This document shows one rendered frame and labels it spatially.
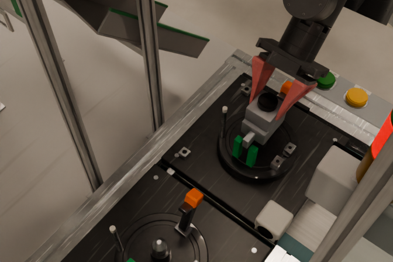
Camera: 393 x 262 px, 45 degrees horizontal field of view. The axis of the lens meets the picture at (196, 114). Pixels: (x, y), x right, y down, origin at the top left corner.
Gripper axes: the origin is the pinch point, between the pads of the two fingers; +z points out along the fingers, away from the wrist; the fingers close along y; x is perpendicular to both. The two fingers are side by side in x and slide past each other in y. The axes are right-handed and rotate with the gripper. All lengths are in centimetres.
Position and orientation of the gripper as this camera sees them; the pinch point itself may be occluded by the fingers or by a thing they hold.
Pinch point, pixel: (266, 107)
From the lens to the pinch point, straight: 72.5
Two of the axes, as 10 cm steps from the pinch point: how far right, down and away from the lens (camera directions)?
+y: 7.9, 5.1, -3.5
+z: -4.1, 8.5, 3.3
